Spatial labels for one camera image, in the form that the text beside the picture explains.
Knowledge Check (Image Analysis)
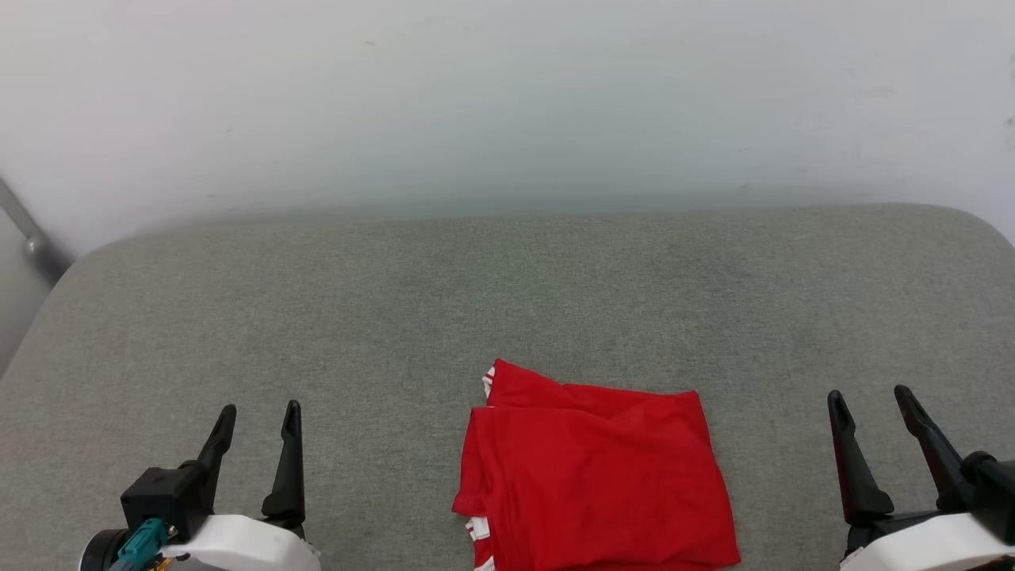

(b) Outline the red and white jersey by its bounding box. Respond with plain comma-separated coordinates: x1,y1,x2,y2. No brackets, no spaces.
451,358,742,571

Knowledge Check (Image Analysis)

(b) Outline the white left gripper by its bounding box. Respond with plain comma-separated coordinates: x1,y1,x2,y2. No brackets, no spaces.
161,400,323,571

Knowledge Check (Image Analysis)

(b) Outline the teal cable connector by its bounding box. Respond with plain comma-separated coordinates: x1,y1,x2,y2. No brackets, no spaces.
109,518,170,571

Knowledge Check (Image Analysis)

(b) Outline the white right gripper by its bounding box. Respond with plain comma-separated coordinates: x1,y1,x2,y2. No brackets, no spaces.
827,385,1015,571

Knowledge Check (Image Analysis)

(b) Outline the grey metal pole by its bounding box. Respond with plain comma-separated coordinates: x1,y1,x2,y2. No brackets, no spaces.
0,175,75,286

